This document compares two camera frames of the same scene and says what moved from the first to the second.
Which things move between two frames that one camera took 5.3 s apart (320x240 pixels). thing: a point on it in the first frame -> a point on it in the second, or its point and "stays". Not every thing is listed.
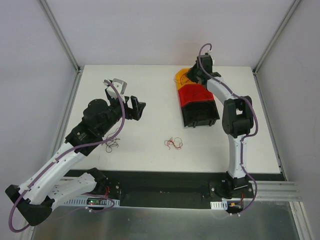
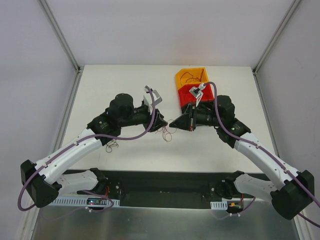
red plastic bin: [194, 92] stays
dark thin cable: [112, 142] stays
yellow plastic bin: [181, 79] stays
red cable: [177, 142] -> [167, 130]
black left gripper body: [127, 107] -> [153, 119]
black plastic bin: [202, 113] stays
